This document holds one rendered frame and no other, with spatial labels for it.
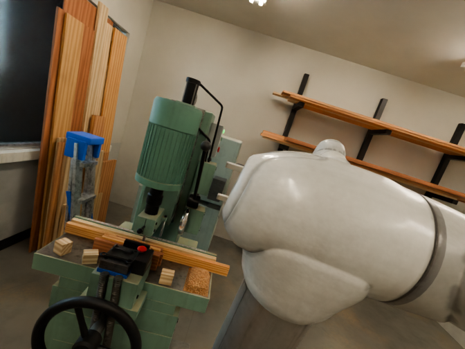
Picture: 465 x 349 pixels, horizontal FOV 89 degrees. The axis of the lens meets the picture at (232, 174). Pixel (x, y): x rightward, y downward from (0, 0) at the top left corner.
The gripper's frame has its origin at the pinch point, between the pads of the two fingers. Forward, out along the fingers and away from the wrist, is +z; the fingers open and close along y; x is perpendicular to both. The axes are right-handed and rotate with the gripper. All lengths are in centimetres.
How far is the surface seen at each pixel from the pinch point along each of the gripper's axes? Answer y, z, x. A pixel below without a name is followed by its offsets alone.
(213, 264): -18.8, -6.5, -33.1
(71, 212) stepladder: 5, 84, -93
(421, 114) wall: 233, -218, -73
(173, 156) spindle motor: 3.3, 19.4, -0.5
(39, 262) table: -35, 50, -27
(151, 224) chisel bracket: -13.9, 20.7, -22.0
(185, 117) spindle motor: 12.9, 18.8, 9.9
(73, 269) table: -34, 39, -27
